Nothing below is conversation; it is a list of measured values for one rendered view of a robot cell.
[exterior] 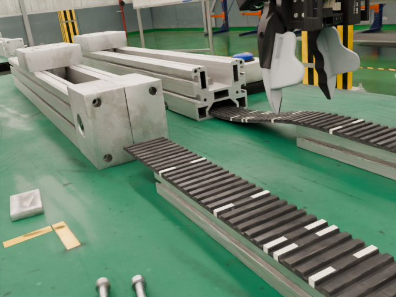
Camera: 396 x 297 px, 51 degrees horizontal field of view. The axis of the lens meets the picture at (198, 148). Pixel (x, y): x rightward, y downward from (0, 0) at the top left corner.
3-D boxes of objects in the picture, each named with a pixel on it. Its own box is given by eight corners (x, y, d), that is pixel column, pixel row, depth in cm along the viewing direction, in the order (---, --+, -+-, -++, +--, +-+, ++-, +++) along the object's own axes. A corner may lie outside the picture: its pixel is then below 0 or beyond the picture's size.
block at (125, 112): (187, 145, 56) (178, 75, 53) (98, 170, 51) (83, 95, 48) (159, 131, 64) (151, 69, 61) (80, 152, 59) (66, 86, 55)
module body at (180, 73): (247, 108, 71) (244, 58, 68) (197, 121, 67) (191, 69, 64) (106, 69, 138) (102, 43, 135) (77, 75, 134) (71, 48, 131)
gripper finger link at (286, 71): (284, 118, 44) (304, 29, 42) (250, 108, 49) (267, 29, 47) (305, 121, 45) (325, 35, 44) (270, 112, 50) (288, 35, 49)
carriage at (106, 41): (129, 55, 117) (125, 30, 115) (91, 62, 112) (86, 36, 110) (111, 53, 131) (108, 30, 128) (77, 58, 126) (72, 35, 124)
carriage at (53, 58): (86, 76, 88) (79, 43, 86) (32, 86, 83) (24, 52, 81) (69, 70, 101) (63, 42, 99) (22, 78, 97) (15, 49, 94)
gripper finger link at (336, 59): (358, 105, 49) (339, 33, 45) (321, 98, 54) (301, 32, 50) (375, 91, 50) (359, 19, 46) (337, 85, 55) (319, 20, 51)
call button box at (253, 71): (273, 89, 83) (271, 57, 81) (233, 99, 79) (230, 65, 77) (249, 84, 90) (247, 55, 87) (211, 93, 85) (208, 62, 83)
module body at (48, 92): (145, 135, 63) (137, 79, 60) (80, 152, 59) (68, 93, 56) (48, 80, 130) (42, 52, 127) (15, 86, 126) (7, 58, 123)
